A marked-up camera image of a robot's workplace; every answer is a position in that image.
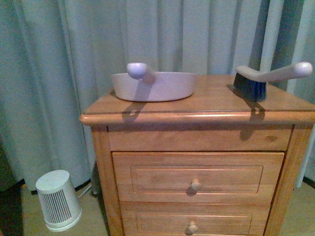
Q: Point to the white plastic dustpan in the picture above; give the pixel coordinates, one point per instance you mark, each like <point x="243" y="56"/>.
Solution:
<point x="141" y="84"/>

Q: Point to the upper wooden drawer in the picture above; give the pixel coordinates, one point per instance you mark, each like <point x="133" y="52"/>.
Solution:
<point x="226" y="177"/>

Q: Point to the wooden drawer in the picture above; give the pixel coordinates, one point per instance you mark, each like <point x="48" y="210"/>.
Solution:
<point x="170" y="219"/>
<point x="226" y="177"/>

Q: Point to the wooden nightstand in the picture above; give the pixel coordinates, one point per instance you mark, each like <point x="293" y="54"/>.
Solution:
<point x="216" y="118"/>

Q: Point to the upper round wooden knob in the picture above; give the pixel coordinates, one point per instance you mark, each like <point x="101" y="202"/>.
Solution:
<point x="195" y="185"/>

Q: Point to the round wooden knob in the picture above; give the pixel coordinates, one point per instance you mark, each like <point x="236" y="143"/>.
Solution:
<point x="195" y="185"/>
<point x="192" y="228"/>

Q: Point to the white hand brush black bristles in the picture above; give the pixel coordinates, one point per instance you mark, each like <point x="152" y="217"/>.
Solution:
<point x="252" y="84"/>

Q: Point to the lower wooden drawer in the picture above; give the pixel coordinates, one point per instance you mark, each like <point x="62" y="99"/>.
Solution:
<point x="170" y="219"/>

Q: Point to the lower round wooden knob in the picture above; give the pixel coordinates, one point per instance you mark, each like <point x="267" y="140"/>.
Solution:
<point x="192" y="228"/>

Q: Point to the light grey curtain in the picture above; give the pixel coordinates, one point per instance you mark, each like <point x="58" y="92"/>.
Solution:
<point x="57" y="57"/>

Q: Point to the white cylindrical air purifier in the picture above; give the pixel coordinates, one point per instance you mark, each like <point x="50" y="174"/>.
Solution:
<point x="58" y="199"/>

